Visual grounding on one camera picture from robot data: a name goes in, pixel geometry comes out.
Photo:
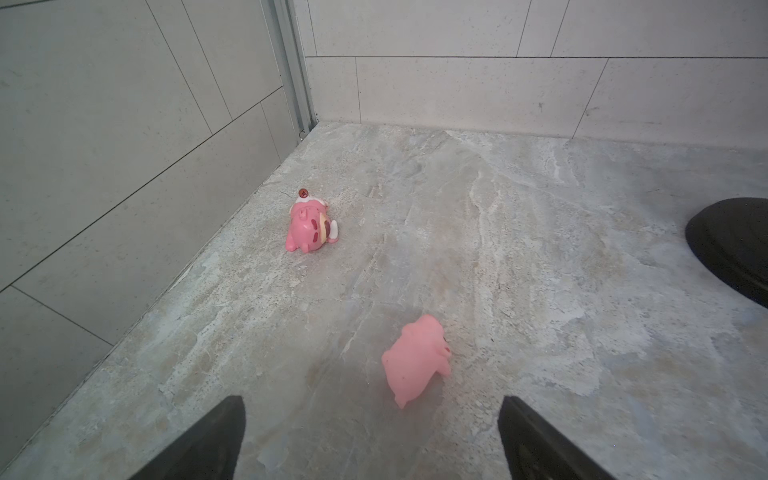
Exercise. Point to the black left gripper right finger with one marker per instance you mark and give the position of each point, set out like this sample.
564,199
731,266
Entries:
535,449

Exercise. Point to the rhinestone stand with black base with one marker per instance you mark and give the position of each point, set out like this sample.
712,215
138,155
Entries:
729,238

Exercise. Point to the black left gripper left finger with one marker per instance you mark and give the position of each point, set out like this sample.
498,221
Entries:
209,449

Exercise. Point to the plain pink pig toy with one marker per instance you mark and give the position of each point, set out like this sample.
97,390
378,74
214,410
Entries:
420,352

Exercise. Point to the pink pig toy with hat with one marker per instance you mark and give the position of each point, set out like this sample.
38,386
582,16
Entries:
310,226

